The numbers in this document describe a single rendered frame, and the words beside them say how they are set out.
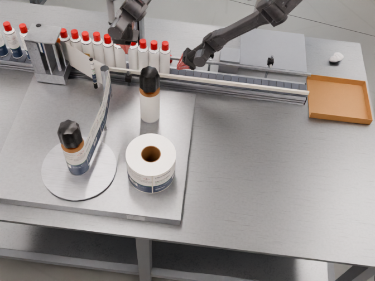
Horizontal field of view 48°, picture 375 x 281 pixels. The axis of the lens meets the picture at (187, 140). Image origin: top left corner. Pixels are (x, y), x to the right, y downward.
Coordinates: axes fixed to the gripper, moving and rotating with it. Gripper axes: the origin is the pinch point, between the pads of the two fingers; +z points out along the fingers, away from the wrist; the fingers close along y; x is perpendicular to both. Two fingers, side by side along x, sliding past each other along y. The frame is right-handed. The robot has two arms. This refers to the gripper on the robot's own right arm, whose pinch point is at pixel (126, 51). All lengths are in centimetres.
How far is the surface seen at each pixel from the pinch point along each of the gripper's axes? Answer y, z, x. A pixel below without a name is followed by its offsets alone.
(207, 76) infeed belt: 36, 30, 21
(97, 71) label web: -15.4, 19.3, 5.2
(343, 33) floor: 155, 115, 176
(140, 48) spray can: 2.8, 13.4, 17.6
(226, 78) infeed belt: 45, 31, 21
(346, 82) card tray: 109, 34, 32
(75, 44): -28.6, 15.6, 17.7
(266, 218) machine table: 66, 37, -51
